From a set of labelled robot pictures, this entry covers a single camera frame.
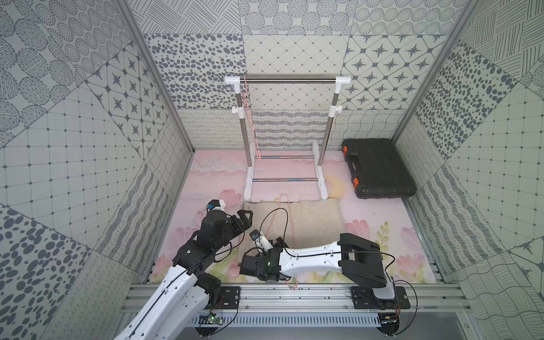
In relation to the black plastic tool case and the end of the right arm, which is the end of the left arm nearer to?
the end of the right arm

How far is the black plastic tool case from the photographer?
98 cm

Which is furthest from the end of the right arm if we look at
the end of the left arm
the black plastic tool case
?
the black plastic tool case
